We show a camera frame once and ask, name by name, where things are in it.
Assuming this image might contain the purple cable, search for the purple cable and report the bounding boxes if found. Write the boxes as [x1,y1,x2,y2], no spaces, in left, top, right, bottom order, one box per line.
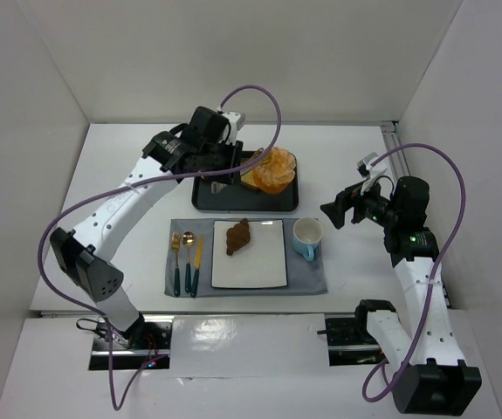
[361,144,470,405]
[38,85,283,411]

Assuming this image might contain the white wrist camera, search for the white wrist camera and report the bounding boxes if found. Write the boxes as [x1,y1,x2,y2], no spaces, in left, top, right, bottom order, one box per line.
[222,112,246,144]
[357,153,389,196]

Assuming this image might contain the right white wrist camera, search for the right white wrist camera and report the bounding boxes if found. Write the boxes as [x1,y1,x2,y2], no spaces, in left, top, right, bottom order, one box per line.
[357,153,389,196]

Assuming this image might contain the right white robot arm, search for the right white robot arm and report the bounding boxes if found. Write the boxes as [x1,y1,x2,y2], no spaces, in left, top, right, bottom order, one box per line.
[320,176,482,416]

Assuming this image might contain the gold knife green handle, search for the gold knife green handle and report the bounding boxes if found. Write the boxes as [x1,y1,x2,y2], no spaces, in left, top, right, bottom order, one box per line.
[190,235,204,298]

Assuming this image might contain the gold spoon green handle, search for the gold spoon green handle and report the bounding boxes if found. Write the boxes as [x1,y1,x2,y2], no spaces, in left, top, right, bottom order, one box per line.
[182,231,196,294]

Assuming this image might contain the brown chocolate croissant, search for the brown chocolate croissant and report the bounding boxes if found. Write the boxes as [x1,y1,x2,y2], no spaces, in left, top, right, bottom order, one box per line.
[226,218,251,256]

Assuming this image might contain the grey cloth placemat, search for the grey cloth placemat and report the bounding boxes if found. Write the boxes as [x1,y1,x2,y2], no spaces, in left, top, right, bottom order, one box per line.
[169,218,327,298]

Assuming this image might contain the aluminium frame post right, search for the aluminium frame post right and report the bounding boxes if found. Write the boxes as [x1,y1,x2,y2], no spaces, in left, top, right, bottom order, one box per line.
[381,120,410,180]

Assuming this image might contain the blue white mug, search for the blue white mug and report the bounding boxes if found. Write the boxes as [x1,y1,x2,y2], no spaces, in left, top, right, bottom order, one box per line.
[292,218,323,262]

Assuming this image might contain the sliced loaf cake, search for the sliced loaf cake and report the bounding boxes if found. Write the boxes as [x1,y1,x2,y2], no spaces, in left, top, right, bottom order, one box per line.
[240,171,258,189]

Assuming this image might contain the large sugared round bread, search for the large sugared round bread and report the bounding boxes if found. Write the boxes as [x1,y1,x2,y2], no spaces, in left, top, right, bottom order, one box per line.
[251,148,296,195]

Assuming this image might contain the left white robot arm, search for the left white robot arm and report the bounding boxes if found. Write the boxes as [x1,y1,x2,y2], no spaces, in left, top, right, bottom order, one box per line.
[49,106,245,343]

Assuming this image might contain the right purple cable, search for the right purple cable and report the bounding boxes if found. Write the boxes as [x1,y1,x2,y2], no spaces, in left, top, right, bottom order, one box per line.
[361,144,470,405]

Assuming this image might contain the white square plate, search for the white square plate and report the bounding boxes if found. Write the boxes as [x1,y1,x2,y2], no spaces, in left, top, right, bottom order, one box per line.
[211,220,288,290]

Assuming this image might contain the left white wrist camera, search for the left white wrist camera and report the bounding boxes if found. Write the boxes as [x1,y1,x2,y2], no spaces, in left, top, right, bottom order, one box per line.
[222,112,246,144]

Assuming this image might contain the gold fork green handle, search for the gold fork green handle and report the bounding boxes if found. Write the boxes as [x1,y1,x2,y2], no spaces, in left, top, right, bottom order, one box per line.
[171,232,181,297]

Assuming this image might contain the silver metal tongs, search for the silver metal tongs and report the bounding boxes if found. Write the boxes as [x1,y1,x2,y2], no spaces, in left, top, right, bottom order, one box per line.
[210,148,273,194]

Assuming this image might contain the black baking tray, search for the black baking tray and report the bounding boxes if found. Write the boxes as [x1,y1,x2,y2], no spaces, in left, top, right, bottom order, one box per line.
[191,168,299,213]

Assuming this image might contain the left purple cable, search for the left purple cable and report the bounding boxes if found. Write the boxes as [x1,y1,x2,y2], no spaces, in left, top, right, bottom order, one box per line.
[38,85,283,411]

